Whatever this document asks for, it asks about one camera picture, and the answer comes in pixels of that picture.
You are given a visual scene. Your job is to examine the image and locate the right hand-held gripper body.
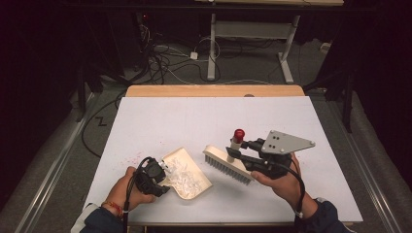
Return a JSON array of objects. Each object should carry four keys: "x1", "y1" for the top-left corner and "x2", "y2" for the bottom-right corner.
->
[{"x1": 244, "y1": 129, "x2": 317, "y2": 181}]

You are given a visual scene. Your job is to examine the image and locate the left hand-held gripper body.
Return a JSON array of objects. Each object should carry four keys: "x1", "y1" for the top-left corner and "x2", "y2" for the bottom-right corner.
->
[{"x1": 133, "y1": 156, "x2": 167, "y2": 197}]

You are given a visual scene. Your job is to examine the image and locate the cream brush with red-tipped handle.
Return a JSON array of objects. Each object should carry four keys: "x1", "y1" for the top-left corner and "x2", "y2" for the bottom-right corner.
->
[{"x1": 202, "y1": 128, "x2": 256, "y2": 186}]

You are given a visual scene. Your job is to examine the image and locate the pile of white paper scraps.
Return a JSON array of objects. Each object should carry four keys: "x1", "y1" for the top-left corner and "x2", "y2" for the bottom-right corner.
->
[{"x1": 164, "y1": 158, "x2": 206, "y2": 199}]

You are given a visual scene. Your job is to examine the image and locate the cream plastic dustpan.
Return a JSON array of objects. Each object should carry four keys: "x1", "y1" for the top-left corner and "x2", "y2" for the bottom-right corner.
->
[{"x1": 158, "y1": 147, "x2": 214, "y2": 201}]

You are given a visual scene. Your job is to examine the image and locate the person's left hand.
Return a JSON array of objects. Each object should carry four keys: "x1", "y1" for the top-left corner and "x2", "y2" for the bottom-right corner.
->
[{"x1": 104, "y1": 166, "x2": 157, "y2": 214}]

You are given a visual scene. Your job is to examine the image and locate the person's right hand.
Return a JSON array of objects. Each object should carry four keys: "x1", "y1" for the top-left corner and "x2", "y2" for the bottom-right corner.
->
[{"x1": 251, "y1": 152, "x2": 308, "y2": 212}]

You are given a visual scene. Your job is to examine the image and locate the white table sheet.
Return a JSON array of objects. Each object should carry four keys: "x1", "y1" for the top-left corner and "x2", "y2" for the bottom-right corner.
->
[{"x1": 83, "y1": 95, "x2": 364, "y2": 225}]

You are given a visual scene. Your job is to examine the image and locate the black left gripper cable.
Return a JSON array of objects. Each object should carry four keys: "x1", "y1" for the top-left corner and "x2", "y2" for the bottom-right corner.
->
[{"x1": 121, "y1": 156, "x2": 154, "y2": 233}]

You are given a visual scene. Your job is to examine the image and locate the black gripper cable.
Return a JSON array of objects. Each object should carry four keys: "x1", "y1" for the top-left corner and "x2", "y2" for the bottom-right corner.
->
[
  {"x1": 121, "y1": 156, "x2": 154, "y2": 233},
  {"x1": 273, "y1": 160, "x2": 308, "y2": 219}
]

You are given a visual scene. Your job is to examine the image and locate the red woven bracelet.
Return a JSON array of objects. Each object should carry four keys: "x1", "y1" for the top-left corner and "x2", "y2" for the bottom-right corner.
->
[{"x1": 100, "y1": 200, "x2": 124, "y2": 216}]

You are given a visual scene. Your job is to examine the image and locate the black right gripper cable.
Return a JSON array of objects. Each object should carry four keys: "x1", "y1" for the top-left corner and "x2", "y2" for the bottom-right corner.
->
[{"x1": 273, "y1": 160, "x2": 308, "y2": 219}]

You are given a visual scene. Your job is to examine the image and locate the black floor cable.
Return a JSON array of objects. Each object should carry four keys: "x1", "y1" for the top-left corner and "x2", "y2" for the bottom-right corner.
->
[{"x1": 81, "y1": 91, "x2": 128, "y2": 159}]

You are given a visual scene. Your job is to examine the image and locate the metal floor rail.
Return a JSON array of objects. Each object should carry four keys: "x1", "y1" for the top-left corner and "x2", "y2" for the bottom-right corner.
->
[
  {"x1": 17, "y1": 92, "x2": 95, "y2": 233},
  {"x1": 324, "y1": 96, "x2": 404, "y2": 233}
]

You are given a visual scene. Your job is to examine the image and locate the white metal desk frame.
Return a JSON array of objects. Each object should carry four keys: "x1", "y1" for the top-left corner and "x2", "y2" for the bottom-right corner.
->
[{"x1": 206, "y1": 13, "x2": 301, "y2": 84}]

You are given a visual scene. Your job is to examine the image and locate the tangle of floor cables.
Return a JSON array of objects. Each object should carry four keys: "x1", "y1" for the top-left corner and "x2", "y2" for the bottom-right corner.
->
[{"x1": 138, "y1": 23, "x2": 223, "y2": 85}]

